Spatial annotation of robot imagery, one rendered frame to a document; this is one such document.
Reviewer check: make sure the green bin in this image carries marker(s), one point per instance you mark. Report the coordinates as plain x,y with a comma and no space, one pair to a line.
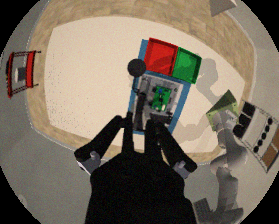
187,67

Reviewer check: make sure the red open-top bin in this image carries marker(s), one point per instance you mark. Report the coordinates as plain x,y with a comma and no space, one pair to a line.
160,56

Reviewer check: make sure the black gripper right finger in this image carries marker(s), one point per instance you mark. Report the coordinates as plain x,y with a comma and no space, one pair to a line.
173,153

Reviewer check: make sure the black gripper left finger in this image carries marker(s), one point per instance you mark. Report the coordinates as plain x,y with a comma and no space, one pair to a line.
89,156

